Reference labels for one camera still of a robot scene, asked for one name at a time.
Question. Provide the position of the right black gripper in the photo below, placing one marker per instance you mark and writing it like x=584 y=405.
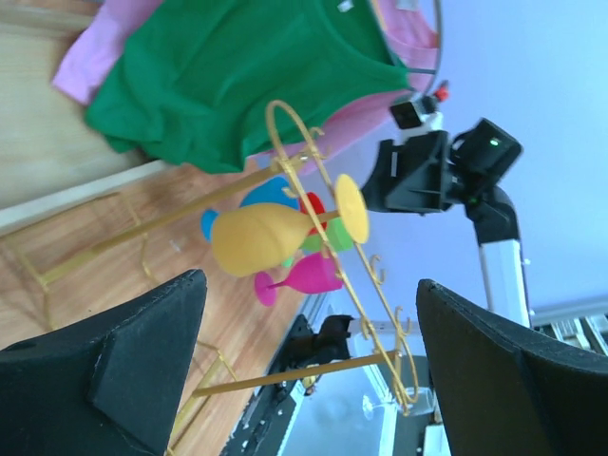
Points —
x=419 y=176

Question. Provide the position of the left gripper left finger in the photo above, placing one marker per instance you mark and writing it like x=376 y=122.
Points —
x=110 y=384

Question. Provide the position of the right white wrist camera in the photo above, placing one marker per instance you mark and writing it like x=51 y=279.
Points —
x=421 y=115

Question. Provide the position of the gold wire glass rack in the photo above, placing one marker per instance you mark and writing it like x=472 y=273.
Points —
x=294 y=144

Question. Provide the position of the blue wine glass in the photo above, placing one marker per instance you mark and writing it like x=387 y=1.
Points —
x=271 y=191

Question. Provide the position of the wooden clothes rack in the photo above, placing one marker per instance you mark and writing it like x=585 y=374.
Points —
x=49 y=158

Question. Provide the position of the pink wine glass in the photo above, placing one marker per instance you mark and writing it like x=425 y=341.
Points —
x=313 y=274

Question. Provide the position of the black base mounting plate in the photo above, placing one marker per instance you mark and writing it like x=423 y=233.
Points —
x=271 y=410

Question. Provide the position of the yellow wine glass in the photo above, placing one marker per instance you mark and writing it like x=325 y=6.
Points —
x=259 y=237

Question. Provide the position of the green tank top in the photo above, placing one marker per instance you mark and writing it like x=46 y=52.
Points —
x=194 y=80

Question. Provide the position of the red wine glass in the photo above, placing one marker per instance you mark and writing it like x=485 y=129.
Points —
x=317 y=206

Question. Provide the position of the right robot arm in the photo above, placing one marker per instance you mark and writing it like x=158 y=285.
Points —
x=488 y=154

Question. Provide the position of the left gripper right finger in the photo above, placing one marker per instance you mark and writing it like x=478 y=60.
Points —
x=504 y=389

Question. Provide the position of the pink t-shirt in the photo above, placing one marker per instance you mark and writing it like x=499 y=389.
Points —
x=90 y=59

